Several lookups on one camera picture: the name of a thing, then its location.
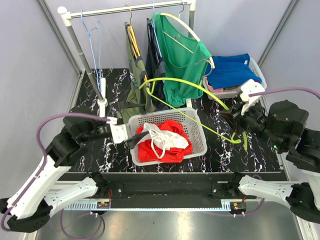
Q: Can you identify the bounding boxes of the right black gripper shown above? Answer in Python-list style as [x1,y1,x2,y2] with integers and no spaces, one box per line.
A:
[218,95,284,150]

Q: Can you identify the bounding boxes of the red tank top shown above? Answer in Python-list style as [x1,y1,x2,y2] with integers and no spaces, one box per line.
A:
[136,119,194,163]

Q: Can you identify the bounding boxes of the white tank top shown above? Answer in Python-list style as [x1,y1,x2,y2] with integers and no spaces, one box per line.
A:
[142,122,190,159]

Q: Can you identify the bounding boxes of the lime green hanger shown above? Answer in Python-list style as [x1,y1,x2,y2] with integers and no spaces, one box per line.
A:
[138,77,242,144]

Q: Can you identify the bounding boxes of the light blue wire hanger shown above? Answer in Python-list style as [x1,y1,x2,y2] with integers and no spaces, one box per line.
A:
[79,9,104,83]

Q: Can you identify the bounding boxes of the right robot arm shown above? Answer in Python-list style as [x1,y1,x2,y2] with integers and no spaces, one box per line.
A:
[219,100,320,224]

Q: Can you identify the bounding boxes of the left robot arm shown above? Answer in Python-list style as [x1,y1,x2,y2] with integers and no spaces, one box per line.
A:
[0,108,194,233]

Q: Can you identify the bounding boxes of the olive green tank top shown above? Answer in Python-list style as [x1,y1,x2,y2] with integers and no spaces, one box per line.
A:
[124,22,156,115]

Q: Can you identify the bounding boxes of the dark navy tank top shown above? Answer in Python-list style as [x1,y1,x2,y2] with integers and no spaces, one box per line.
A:
[145,18,166,102]

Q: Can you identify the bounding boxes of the cream curved wooden hanger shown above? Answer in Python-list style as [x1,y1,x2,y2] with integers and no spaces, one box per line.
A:
[160,0,215,69]

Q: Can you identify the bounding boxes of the large white perforated basket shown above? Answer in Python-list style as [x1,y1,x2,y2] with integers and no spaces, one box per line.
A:
[129,107,207,167]

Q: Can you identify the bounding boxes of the small white laundry basket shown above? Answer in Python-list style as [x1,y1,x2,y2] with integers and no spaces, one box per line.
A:
[212,57,267,99]

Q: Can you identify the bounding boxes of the folded blue clothes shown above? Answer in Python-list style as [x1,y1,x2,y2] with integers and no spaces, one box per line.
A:
[204,53,262,90]

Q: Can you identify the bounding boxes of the green t-shirt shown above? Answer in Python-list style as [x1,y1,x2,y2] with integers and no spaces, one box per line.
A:
[154,13,212,108]

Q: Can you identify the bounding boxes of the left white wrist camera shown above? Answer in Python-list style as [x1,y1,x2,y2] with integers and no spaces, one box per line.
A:
[106,116,132,144]

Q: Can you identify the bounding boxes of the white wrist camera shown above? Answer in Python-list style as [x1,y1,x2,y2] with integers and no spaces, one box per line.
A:
[237,79,265,116]
[106,116,132,144]

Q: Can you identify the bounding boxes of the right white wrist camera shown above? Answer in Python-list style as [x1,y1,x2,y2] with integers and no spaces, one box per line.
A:
[237,79,265,116]

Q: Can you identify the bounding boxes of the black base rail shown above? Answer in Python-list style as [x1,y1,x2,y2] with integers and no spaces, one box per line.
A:
[53,171,291,210]

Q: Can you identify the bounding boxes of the blue wire hanger on rack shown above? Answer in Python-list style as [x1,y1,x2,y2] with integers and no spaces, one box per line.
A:
[149,1,166,83]

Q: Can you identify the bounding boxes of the white clothes rack frame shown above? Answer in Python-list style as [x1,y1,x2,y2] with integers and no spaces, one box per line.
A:
[57,0,194,117]

